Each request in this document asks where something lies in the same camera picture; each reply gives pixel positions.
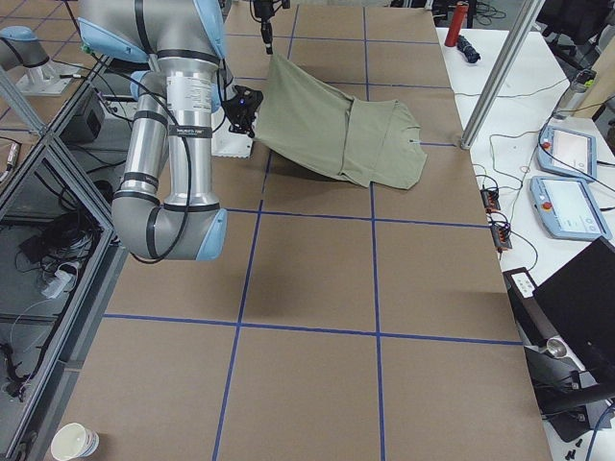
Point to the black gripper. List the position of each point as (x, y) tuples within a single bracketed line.
[(265, 33), (244, 116)]

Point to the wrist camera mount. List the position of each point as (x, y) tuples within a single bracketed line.
[(247, 98)]

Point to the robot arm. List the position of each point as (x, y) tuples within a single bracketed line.
[(165, 207)]

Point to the olive green long-sleeve shirt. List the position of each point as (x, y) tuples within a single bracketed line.
[(335, 134)]

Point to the red cylinder bottle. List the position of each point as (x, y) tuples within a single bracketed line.
[(460, 12)]

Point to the far teach pendant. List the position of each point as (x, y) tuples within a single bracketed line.
[(567, 153)]

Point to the aluminium frame post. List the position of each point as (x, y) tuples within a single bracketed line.
[(512, 45)]

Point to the teach pendant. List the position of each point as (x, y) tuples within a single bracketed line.
[(567, 153), (567, 209)]

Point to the black laptop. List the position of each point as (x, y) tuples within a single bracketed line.
[(578, 300)]

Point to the near teach pendant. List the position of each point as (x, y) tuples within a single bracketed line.
[(567, 209)]

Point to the white camera pole with base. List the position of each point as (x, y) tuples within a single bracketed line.
[(226, 144)]

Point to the paper cup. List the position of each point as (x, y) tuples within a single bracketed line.
[(74, 441)]

